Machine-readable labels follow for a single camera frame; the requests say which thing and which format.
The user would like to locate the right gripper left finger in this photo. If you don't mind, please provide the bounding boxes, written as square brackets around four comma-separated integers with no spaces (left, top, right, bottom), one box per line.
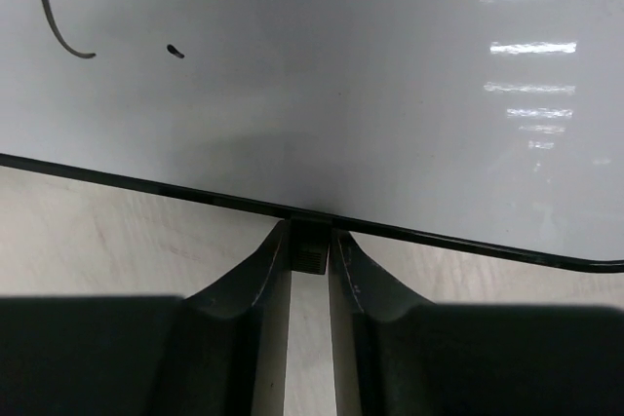
[1,221,291,415]

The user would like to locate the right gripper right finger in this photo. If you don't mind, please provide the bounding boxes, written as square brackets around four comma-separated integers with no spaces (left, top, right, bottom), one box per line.
[329,231,623,415]

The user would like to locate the white whiteboard black frame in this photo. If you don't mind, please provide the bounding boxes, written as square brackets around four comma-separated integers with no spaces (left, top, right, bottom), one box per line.
[1,0,623,273]

